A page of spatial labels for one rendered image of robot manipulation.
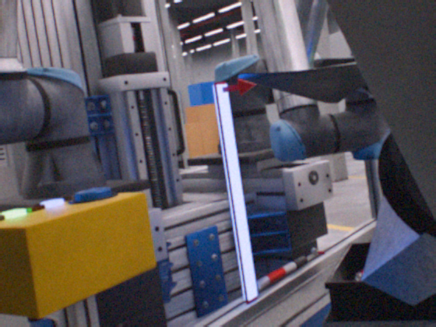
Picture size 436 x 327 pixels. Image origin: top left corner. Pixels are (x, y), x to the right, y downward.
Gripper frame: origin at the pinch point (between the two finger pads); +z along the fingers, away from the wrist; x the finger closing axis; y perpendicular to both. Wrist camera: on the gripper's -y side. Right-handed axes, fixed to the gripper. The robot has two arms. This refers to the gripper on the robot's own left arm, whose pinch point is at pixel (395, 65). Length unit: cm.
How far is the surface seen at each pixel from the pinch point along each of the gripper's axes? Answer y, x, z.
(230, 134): -22.6, 9.0, -9.1
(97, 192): -37.6, 13.8, 11.7
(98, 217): -36.7, 15.9, 16.2
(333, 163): 107, 86, -670
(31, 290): -42, 21, 23
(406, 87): -9.2, 3.6, 35.4
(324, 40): 101, -68, -676
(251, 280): -20.3, 31.0, -8.9
